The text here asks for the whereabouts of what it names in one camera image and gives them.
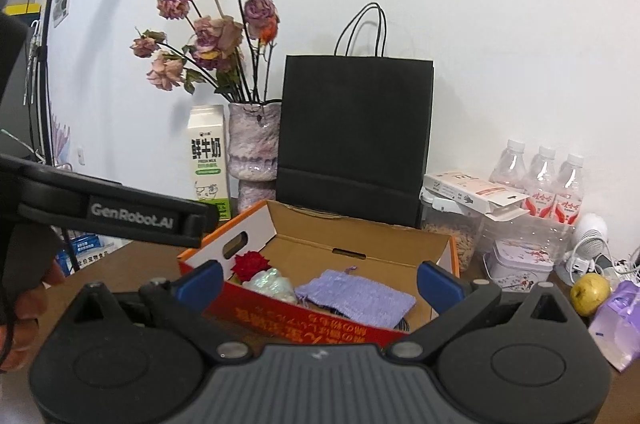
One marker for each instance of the black paper bag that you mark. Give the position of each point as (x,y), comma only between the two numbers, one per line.
(350,129)

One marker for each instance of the black light stand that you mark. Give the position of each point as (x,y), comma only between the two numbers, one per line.
(48,54)

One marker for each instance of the red rose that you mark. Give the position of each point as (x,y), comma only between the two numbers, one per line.
(250,266)

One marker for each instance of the small white fan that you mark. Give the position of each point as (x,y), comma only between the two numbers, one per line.
(585,239)

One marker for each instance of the red cardboard box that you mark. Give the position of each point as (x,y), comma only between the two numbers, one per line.
(350,249)

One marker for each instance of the clear water bottle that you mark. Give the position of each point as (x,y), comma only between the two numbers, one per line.
(507,167)
(542,184)
(570,194)

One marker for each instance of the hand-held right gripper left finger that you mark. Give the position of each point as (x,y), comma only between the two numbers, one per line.
(200,286)

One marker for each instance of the white wall socket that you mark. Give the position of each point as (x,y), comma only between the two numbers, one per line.
(81,155)

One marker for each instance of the dried pink rose bouquet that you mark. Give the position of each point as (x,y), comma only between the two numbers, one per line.
(215,34)

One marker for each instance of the white green milk carton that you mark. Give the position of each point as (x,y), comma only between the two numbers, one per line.
(207,154)

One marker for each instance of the white flat carton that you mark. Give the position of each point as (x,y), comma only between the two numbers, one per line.
(460,189)

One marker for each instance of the blue printed bag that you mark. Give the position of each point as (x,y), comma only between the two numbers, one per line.
(85,254)

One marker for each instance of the mottled purple vase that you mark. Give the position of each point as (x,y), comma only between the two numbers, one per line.
(252,144)

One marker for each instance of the yellow-green apple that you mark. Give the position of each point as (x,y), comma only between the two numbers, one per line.
(591,295)

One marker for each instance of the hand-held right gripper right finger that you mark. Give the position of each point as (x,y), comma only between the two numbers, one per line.
(440,286)

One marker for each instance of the white tin box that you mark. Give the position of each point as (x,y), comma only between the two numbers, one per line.
(517,266)

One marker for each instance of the purple gift bag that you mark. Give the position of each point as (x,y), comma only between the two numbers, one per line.
(617,329)

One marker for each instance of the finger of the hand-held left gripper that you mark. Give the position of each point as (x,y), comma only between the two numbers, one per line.
(202,224)

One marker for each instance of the person's left hand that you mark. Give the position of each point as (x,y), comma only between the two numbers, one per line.
(35,314)

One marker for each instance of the iridescent pearly bag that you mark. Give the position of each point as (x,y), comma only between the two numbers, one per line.
(272,284)

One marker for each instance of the clear cereal container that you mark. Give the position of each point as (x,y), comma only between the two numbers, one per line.
(452,239)

